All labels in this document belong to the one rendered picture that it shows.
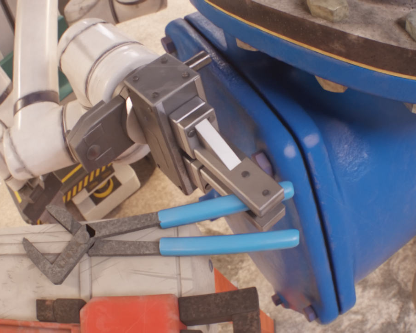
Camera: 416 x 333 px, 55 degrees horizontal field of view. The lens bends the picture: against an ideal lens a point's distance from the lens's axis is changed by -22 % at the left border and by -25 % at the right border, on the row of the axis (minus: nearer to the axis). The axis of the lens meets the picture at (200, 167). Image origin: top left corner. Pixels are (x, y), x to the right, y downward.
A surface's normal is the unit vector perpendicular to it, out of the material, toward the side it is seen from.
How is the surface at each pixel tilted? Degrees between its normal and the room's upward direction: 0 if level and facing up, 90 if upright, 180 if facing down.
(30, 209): 66
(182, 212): 0
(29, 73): 25
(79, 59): 42
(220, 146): 30
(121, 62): 5
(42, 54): 49
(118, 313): 2
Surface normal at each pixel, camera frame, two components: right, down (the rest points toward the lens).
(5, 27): 0.62, 0.56
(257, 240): -0.18, -0.57
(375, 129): -0.18, 0.59
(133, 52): 0.07, -0.74
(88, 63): -0.59, -0.12
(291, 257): -0.78, 0.53
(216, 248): -0.16, 0.18
